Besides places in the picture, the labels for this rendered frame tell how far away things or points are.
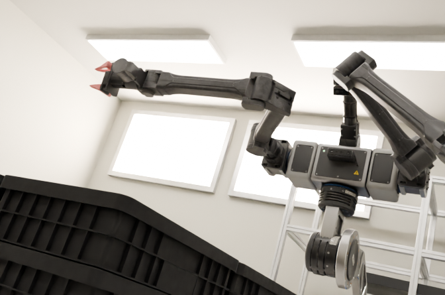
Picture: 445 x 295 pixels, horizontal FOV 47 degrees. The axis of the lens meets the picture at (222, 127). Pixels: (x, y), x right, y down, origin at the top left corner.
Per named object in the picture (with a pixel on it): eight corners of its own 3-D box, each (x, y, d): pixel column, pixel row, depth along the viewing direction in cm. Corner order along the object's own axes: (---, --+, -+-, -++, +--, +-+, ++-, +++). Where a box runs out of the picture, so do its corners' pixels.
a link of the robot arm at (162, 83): (266, 113, 149) (275, 81, 152) (261, 103, 144) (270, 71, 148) (145, 100, 167) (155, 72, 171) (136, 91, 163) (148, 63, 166)
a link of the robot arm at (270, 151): (274, 156, 186) (278, 142, 188) (265, 144, 178) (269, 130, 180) (251, 153, 191) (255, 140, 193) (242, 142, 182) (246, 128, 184)
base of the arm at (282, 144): (282, 170, 190) (290, 141, 194) (276, 162, 183) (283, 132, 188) (261, 168, 194) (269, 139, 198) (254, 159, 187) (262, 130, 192)
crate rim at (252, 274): (208, 284, 151) (210, 276, 152) (302, 308, 135) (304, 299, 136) (129, 247, 120) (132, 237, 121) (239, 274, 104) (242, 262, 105)
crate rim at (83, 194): (129, 247, 120) (132, 237, 121) (239, 274, 104) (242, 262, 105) (-5, 185, 89) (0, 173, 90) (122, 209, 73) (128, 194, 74)
